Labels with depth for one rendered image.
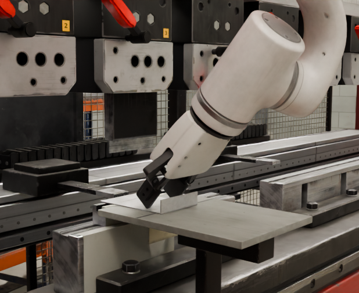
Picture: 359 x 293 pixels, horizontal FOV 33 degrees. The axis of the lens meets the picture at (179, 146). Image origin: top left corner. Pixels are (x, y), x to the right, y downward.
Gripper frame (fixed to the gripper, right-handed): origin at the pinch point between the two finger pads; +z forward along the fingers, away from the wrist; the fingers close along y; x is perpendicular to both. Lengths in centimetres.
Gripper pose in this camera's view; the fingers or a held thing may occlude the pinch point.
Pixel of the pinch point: (161, 190)
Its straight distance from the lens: 94.6
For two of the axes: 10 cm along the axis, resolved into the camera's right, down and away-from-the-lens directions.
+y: -6.5, 0.9, -7.5
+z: -5.0, 7.0, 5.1
